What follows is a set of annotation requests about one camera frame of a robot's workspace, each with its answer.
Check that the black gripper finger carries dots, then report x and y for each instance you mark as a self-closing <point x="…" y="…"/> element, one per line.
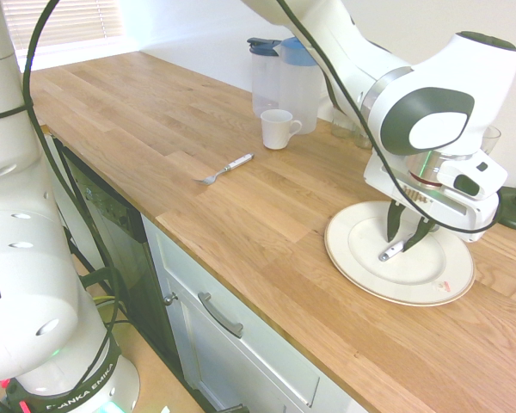
<point x="421" y="234"/>
<point x="393" y="219"/>

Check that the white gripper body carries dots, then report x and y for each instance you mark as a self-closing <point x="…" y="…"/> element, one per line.
<point x="451" y="213"/>

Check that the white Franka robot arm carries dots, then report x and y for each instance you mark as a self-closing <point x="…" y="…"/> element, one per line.
<point x="434" y="125"/>

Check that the round cream plate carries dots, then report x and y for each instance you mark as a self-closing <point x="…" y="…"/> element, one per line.
<point x="417" y="275"/>

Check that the clear drinking glass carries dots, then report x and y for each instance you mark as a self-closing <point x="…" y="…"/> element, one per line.
<point x="492" y="138"/>
<point x="363" y="137"/>
<point x="342" y="125"/>

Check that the white ceramic cup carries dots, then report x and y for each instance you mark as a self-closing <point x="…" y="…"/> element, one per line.
<point x="276" y="129"/>

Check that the clear pitcher light blue lid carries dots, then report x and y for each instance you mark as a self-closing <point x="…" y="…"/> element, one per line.
<point x="299" y="90"/>

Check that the white cabinet drawer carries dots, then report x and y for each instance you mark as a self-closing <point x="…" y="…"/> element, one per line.
<point x="249" y="340"/>

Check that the clear pitcher dark blue lid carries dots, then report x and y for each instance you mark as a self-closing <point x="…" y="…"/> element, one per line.
<point x="264" y="81"/>

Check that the small metal cabinet knob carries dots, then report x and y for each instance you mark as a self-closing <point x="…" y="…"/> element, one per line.
<point x="170" y="298"/>

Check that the black dishwasher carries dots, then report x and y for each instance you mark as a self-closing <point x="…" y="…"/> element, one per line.
<point x="124" y="241"/>

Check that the white window blinds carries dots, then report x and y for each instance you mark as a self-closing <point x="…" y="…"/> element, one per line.
<point x="69" y="26"/>

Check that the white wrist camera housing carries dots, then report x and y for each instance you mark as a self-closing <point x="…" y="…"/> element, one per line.
<point x="473" y="176"/>

